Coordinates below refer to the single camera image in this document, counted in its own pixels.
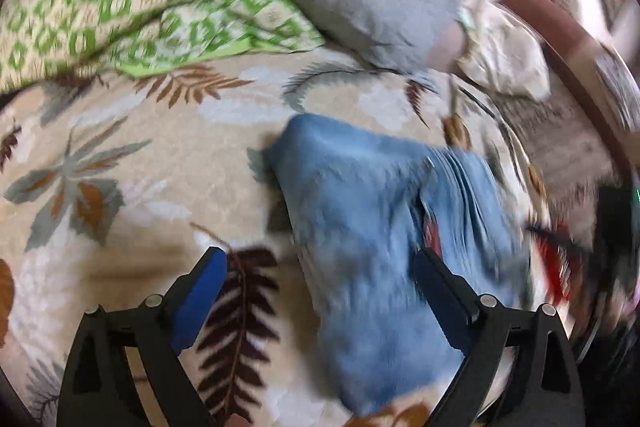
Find blue denim pants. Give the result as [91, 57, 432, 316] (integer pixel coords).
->
[262, 114, 531, 415]

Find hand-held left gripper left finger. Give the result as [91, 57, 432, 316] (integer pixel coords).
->
[56, 247, 229, 427]

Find brown wooden headboard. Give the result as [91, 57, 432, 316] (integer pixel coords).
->
[495, 0, 640, 188]

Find grey brown fuzzy blanket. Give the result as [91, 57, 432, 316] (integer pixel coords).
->
[495, 92, 621, 208]

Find green patterned quilt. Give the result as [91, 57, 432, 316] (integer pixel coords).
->
[0, 0, 326, 95]

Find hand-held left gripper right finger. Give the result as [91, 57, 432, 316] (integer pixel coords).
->
[412, 248, 586, 427]

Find beige crumpled cloth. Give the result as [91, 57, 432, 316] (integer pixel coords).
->
[455, 0, 551, 100]

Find leaf print blanket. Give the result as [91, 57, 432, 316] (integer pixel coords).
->
[0, 42, 596, 427]

